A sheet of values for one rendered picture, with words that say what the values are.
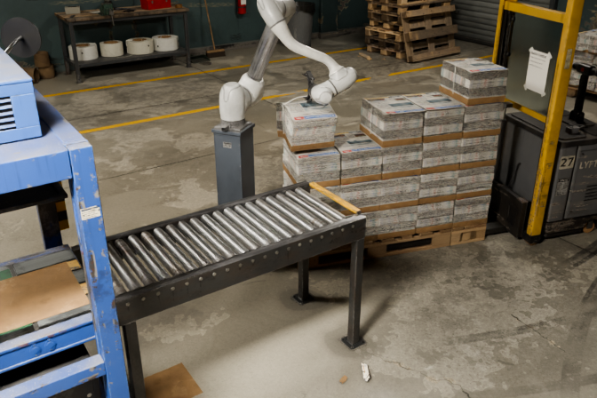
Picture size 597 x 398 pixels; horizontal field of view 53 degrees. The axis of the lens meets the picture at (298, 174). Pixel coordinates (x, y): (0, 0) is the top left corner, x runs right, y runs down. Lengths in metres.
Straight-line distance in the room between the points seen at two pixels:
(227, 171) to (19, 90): 1.95
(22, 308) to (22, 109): 0.88
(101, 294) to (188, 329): 1.45
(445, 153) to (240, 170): 1.40
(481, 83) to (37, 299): 2.92
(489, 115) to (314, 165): 1.26
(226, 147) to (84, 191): 1.80
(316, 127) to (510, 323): 1.64
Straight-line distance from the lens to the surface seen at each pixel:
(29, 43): 2.81
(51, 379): 2.42
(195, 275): 2.64
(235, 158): 3.74
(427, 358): 3.48
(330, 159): 3.79
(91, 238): 2.14
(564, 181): 4.63
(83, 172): 2.04
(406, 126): 3.93
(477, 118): 4.17
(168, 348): 3.54
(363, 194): 3.98
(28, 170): 2.00
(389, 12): 10.21
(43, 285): 2.75
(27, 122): 2.14
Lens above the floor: 2.24
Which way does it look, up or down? 24 degrees down
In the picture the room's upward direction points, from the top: straight up
